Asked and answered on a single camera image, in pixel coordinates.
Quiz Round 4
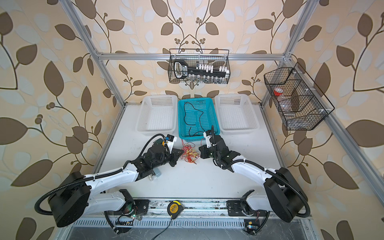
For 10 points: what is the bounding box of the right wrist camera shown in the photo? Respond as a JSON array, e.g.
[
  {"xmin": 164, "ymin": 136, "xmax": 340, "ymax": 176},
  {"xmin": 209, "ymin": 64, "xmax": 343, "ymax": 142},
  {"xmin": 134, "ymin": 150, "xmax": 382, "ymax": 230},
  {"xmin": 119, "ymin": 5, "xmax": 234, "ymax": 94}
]
[{"xmin": 204, "ymin": 130, "xmax": 214, "ymax": 149}]

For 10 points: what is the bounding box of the right black wire basket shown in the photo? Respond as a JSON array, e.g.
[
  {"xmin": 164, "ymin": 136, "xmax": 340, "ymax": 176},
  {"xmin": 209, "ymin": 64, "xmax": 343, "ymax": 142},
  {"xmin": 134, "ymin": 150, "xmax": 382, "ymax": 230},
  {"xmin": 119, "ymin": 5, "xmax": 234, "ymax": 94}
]
[{"xmin": 264, "ymin": 63, "xmax": 335, "ymax": 131}]

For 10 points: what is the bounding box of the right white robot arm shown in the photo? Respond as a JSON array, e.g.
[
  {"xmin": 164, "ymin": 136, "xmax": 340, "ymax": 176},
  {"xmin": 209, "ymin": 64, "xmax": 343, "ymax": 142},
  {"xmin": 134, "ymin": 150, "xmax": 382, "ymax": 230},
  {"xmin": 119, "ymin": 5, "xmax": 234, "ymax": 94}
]
[{"xmin": 199, "ymin": 131, "xmax": 311, "ymax": 223}]

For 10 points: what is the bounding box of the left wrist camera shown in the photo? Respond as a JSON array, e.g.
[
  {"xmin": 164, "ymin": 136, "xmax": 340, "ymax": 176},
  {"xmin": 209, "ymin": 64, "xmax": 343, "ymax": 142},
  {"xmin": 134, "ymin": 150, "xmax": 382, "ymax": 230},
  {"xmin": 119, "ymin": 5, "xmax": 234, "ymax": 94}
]
[{"xmin": 165, "ymin": 134, "xmax": 178, "ymax": 153}]

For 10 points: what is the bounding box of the grey blue stapler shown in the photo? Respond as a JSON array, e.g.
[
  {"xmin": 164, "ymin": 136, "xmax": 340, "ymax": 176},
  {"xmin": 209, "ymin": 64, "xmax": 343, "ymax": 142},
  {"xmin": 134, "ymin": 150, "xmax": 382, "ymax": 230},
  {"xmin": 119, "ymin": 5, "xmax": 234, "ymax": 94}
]
[{"xmin": 149, "ymin": 168, "xmax": 161, "ymax": 182}]

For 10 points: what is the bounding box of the white plastic basket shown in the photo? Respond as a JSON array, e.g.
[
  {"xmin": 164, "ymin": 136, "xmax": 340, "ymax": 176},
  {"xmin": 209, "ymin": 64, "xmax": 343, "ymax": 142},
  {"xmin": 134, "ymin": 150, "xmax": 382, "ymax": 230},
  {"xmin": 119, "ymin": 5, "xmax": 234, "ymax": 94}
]
[
  {"xmin": 215, "ymin": 94, "xmax": 260, "ymax": 135},
  {"xmin": 136, "ymin": 95, "xmax": 178, "ymax": 136}
]

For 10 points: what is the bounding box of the aluminium frame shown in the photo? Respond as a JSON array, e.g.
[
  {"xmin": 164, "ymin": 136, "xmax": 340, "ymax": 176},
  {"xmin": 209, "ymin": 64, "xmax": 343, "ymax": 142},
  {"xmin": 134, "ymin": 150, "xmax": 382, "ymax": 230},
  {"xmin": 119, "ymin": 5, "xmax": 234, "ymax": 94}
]
[{"xmin": 50, "ymin": 0, "xmax": 384, "ymax": 240}]

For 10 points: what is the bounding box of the black cable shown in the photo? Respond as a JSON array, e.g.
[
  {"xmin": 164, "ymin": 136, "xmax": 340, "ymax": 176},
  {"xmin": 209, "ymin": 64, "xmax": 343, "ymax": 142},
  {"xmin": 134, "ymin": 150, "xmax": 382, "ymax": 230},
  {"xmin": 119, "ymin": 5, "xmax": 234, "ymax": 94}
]
[{"xmin": 183, "ymin": 101, "xmax": 208, "ymax": 137}]

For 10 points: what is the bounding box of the black wire basket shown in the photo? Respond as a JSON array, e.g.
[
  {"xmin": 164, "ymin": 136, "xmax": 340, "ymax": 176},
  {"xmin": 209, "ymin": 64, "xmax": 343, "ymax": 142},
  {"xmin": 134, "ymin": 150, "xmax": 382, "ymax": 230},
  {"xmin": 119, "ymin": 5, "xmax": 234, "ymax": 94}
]
[
  {"xmin": 264, "ymin": 63, "xmax": 335, "ymax": 131},
  {"xmin": 168, "ymin": 48, "xmax": 231, "ymax": 85}
]

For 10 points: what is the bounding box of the red cable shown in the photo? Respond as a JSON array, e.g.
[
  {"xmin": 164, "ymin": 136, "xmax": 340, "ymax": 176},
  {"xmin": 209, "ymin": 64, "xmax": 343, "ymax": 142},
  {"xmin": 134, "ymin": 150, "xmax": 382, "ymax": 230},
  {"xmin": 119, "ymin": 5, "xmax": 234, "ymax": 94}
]
[{"xmin": 181, "ymin": 142, "xmax": 201, "ymax": 164}]

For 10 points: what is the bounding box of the left white plastic basket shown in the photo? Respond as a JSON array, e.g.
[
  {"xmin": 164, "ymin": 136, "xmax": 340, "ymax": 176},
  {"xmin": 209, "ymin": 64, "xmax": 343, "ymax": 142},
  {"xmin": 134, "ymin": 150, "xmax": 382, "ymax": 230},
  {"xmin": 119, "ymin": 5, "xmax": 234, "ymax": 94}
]
[{"xmin": 136, "ymin": 95, "xmax": 178, "ymax": 136}]

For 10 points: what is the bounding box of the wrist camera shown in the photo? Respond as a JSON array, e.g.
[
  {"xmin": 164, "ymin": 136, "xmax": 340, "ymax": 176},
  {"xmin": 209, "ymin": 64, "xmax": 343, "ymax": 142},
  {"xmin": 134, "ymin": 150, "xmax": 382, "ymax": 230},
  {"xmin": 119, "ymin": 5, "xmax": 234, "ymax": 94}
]
[
  {"xmin": 204, "ymin": 130, "xmax": 214, "ymax": 149},
  {"xmin": 165, "ymin": 134, "xmax": 178, "ymax": 153}
]

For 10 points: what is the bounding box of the teal plastic basket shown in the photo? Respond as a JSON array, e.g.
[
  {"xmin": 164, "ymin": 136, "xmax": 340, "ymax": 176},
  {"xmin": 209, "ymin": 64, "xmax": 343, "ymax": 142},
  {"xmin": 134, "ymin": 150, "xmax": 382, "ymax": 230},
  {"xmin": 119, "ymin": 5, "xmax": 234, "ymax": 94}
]
[{"xmin": 178, "ymin": 98, "xmax": 221, "ymax": 142}]

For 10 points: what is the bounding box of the back black wire basket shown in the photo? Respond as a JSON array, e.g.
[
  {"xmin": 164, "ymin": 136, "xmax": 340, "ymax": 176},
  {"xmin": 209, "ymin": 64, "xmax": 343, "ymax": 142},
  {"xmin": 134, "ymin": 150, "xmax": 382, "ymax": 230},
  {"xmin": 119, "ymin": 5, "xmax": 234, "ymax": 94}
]
[{"xmin": 168, "ymin": 48, "xmax": 231, "ymax": 85}]

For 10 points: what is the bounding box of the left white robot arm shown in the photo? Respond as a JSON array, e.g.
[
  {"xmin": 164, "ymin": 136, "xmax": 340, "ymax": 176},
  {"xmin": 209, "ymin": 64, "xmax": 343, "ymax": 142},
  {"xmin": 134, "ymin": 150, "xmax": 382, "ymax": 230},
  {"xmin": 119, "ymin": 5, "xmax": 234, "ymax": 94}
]
[{"xmin": 34, "ymin": 142, "xmax": 184, "ymax": 228}]

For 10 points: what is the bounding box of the yellow tape measure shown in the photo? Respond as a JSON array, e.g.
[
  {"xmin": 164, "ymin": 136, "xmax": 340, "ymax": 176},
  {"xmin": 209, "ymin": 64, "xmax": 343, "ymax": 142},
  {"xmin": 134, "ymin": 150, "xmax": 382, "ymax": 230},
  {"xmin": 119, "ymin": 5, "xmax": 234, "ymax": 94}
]
[{"xmin": 167, "ymin": 201, "xmax": 185, "ymax": 220}]

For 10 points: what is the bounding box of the right white plastic basket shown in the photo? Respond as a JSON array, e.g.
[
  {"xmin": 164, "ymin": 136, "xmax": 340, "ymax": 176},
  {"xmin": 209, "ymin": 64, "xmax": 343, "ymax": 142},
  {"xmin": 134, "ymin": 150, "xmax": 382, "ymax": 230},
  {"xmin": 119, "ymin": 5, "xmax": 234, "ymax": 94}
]
[{"xmin": 215, "ymin": 94, "xmax": 260, "ymax": 135}]

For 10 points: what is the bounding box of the red item in basket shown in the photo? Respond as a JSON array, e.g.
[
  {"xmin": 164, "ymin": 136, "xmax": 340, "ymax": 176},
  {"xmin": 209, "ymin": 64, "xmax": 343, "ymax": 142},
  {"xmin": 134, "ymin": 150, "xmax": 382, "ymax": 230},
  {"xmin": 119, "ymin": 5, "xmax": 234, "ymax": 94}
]
[{"xmin": 273, "ymin": 87, "xmax": 284, "ymax": 97}]

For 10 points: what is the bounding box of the yellow cable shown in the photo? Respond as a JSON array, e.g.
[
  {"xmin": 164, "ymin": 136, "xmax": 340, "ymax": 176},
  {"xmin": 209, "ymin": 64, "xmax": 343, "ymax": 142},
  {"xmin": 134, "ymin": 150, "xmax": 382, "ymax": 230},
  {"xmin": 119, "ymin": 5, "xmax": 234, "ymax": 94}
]
[{"xmin": 183, "ymin": 148, "xmax": 200, "ymax": 166}]

